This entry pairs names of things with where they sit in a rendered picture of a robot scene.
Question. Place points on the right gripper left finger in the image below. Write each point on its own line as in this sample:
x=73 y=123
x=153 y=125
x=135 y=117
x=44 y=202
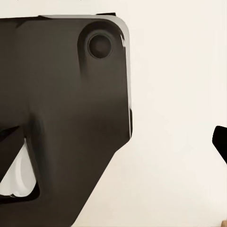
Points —
x=11 y=142

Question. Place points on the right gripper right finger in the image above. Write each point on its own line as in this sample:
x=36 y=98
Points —
x=220 y=141

